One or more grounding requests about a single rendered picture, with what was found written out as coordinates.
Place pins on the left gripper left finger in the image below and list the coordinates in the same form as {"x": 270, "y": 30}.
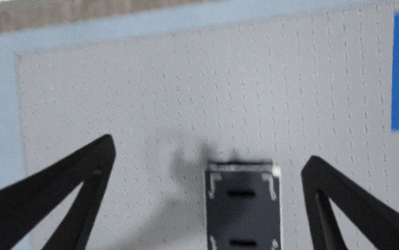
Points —
{"x": 25, "y": 203}

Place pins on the blue tape rectangle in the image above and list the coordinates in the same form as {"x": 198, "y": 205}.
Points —
{"x": 394, "y": 111}

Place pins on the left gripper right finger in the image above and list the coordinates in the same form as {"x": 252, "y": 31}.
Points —
{"x": 377, "y": 221}

